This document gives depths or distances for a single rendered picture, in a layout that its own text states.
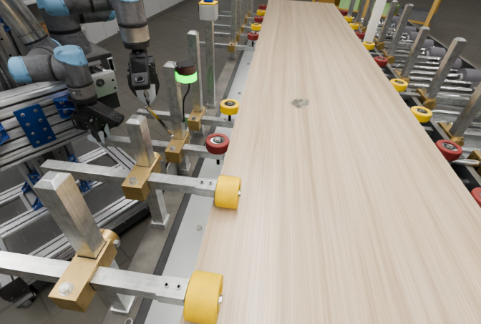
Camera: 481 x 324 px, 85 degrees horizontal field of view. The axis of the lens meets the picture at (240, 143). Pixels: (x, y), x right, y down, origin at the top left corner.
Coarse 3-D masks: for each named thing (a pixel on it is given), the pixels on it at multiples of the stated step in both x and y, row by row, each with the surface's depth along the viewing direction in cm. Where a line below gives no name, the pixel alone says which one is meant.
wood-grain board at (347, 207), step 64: (256, 64) 144; (320, 64) 147; (256, 128) 96; (320, 128) 98; (384, 128) 99; (256, 192) 72; (320, 192) 73; (384, 192) 74; (448, 192) 75; (256, 256) 58; (320, 256) 58; (384, 256) 59; (448, 256) 60; (256, 320) 48; (320, 320) 49; (384, 320) 49; (448, 320) 49
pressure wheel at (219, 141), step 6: (210, 138) 89; (216, 138) 89; (222, 138) 90; (228, 138) 90; (210, 144) 87; (216, 144) 87; (222, 144) 87; (210, 150) 88; (216, 150) 87; (222, 150) 87; (216, 162) 95
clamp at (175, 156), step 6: (186, 132) 98; (186, 138) 95; (168, 144) 92; (174, 144) 92; (180, 144) 92; (168, 150) 89; (180, 150) 90; (168, 156) 90; (174, 156) 90; (180, 156) 91; (174, 162) 92
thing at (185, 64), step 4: (184, 60) 80; (188, 60) 80; (176, 64) 78; (180, 64) 77; (184, 64) 77; (188, 64) 77; (192, 64) 78; (176, 80) 80; (180, 84) 84; (188, 84) 82; (188, 88) 83; (184, 96) 85; (184, 100) 86; (184, 112) 89; (184, 116) 90; (184, 120) 91
